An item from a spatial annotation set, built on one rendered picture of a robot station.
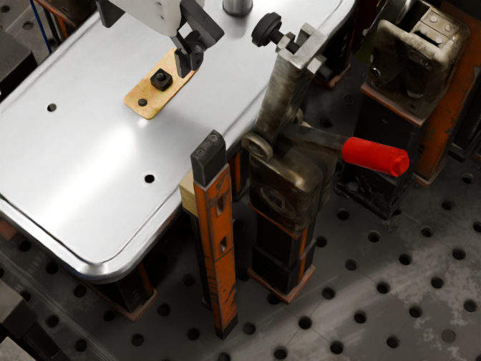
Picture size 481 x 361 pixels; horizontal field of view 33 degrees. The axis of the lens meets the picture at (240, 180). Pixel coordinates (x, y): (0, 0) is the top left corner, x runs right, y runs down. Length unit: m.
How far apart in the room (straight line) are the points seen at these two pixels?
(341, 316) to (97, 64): 0.44
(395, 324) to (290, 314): 0.13
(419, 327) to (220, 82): 0.42
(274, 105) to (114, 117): 0.22
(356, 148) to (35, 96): 0.35
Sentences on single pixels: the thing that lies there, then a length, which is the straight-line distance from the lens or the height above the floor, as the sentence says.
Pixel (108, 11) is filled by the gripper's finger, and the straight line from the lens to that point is 0.78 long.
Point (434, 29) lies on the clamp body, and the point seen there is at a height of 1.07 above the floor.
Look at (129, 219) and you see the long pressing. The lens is 0.78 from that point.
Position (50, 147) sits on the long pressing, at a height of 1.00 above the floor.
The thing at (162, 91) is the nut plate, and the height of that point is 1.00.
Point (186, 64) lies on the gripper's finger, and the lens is 0.75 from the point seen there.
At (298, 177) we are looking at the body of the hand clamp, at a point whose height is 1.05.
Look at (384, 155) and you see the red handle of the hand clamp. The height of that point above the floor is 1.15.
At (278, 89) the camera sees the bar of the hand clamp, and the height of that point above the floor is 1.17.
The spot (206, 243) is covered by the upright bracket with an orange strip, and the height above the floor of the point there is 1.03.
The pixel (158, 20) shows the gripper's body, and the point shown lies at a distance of 0.69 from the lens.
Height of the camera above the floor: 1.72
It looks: 65 degrees down
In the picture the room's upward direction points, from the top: 2 degrees counter-clockwise
